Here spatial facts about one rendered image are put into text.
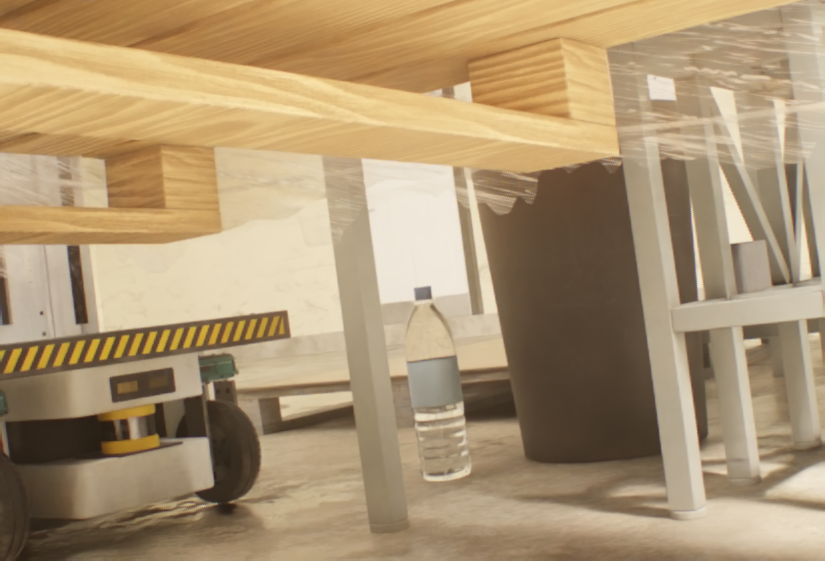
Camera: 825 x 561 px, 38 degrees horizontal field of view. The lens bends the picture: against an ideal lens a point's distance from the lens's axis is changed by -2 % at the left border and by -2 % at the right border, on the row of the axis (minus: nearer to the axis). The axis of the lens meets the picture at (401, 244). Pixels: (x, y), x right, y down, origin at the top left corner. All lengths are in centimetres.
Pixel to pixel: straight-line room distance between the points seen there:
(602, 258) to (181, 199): 86
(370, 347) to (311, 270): 824
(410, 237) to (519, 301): 714
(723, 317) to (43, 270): 125
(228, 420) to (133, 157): 79
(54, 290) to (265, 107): 151
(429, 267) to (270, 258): 165
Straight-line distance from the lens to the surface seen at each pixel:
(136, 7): 85
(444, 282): 904
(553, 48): 106
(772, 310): 144
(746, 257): 172
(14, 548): 181
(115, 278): 1161
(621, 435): 205
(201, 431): 212
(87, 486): 184
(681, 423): 150
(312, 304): 990
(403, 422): 301
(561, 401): 206
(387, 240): 933
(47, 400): 188
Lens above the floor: 31
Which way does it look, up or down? 3 degrees up
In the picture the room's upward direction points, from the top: 7 degrees counter-clockwise
